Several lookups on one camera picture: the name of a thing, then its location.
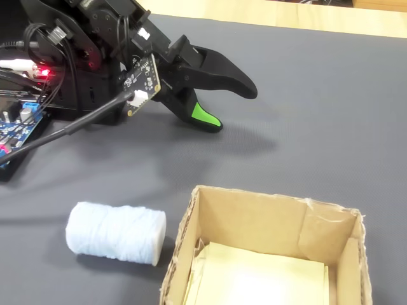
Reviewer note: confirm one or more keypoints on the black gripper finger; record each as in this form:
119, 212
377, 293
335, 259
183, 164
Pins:
190, 111
222, 76

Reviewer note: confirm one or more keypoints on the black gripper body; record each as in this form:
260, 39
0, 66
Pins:
165, 47

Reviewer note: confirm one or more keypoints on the pale blue yarn-wrapped block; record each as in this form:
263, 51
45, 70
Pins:
111, 232

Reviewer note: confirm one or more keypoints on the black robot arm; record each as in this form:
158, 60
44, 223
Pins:
79, 38

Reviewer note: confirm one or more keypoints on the brown cardboard box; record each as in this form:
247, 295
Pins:
254, 216

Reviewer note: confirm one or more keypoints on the grey table mat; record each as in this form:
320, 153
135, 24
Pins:
302, 143

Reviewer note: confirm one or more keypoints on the small board with red light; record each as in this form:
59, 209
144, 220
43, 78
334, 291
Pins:
44, 72

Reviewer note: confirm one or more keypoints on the white plug connector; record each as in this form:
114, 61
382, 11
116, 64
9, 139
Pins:
19, 64

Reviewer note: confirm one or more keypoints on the blue circuit board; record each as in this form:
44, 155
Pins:
16, 130
9, 171

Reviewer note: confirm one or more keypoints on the yellow paper pad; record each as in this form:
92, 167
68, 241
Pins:
254, 279

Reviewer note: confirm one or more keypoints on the black camera circuit board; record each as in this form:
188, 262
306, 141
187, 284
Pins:
144, 76

